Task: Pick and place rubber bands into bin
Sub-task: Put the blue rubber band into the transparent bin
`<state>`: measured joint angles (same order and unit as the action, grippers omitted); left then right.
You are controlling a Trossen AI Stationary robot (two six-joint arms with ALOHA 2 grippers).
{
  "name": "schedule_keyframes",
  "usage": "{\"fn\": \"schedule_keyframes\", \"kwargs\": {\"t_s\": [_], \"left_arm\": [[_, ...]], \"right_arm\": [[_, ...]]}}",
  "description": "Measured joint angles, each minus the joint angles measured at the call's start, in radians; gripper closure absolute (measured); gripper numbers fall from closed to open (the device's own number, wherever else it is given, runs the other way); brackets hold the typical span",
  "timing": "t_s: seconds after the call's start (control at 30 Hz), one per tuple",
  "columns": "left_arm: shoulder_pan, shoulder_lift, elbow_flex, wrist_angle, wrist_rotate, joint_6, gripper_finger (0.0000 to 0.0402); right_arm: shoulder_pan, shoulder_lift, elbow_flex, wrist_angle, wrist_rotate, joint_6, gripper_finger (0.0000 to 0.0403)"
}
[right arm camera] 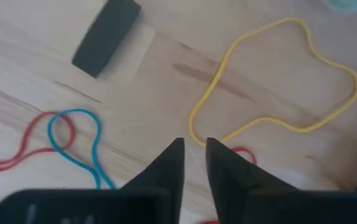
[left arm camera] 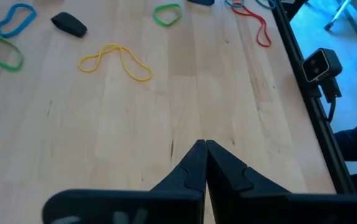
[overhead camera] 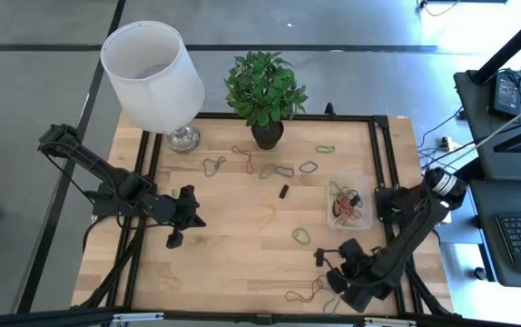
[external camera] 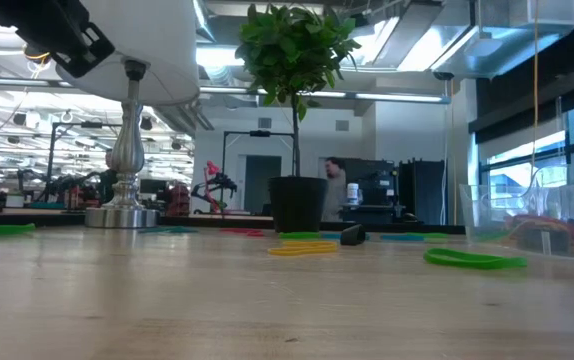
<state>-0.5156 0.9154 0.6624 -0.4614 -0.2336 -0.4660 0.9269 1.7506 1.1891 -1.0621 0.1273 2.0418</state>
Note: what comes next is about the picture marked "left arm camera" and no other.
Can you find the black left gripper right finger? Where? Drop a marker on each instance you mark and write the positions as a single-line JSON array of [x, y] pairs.
[[234, 199]]

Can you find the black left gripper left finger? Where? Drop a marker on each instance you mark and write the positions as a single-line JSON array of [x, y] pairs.
[[184, 199]]

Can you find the red rubber band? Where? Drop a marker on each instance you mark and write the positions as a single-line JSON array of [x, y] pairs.
[[268, 42]]

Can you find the yellow rubber band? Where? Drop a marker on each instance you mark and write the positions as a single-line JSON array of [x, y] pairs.
[[114, 45]]

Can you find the teal rubber band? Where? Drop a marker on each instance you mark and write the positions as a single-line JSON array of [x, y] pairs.
[[229, 3], [264, 6]]

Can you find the wide black rubber band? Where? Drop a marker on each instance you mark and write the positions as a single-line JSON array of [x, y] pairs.
[[69, 25], [201, 2]]

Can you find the green rubber band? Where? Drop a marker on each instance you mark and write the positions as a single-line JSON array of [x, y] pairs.
[[20, 60], [154, 15]]

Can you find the blue rubber band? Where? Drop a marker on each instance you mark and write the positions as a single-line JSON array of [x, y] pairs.
[[35, 15]]

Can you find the office chair base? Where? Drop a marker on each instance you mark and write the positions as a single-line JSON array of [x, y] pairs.
[[337, 14]]

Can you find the black table-level camera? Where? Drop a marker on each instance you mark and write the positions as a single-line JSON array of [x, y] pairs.
[[318, 67]]

